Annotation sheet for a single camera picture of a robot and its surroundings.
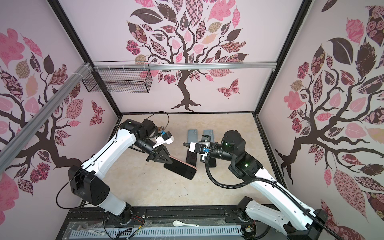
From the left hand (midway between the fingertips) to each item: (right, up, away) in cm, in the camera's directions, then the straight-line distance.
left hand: (168, 163), depth 66 cm
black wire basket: (-38, +49, +29) cm, 69 cm away
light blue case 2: (+23, +12, +42) cm, 49 cm away
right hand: (+9, +12, -8) cm, 17 cm away
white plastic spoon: (+3, -31, +6) cm, 31 cm away
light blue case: (+10, +10, +42) cm, 44 cm away
